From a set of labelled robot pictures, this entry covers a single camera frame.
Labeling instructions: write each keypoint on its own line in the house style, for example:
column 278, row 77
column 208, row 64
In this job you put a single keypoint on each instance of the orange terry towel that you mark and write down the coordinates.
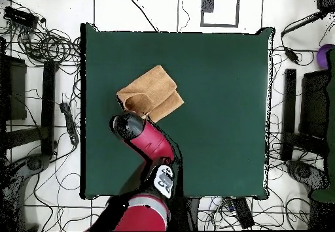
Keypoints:
column 151, row 88

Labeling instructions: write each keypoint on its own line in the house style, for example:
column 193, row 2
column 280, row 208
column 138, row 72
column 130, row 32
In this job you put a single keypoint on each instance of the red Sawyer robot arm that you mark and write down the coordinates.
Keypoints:
column 151, row 140

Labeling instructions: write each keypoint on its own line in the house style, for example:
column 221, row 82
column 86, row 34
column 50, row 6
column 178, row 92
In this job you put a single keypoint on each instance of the dark green table cloth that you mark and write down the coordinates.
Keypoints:
column 222, row 111

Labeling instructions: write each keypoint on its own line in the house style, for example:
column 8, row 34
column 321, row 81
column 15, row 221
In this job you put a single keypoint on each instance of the black stand bar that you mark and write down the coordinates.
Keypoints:
column 289, row 111
column 48, row 106

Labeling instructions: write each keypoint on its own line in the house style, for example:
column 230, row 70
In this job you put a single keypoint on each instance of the long black power strip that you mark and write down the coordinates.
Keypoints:
column 243, row 216

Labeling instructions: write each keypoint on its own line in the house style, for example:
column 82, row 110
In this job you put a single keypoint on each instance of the black power adapter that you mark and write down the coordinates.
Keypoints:
column 291, row 55

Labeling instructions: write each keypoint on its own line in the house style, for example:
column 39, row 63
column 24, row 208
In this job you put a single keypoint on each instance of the black stand foot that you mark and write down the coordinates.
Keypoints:
column 34, row 162
column 305, row 173

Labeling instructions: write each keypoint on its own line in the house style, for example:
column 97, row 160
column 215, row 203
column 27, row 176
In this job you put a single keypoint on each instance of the dark rectangular case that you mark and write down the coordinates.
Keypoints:
column 15, row 90
column 314, row 104

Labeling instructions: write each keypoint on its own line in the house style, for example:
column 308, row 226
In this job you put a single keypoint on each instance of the black rod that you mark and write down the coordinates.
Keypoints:
column 303, row 23

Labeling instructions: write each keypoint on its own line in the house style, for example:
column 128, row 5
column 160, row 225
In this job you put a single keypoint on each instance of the purple ball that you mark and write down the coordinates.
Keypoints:
column 323, row 56

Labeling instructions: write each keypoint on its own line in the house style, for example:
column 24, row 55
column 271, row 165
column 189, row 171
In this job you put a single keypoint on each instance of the black hub box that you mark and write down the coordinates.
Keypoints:
column 21, row 17

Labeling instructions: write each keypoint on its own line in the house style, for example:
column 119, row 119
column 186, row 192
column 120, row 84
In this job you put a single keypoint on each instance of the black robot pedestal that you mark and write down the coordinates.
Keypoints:
column 188, row 213

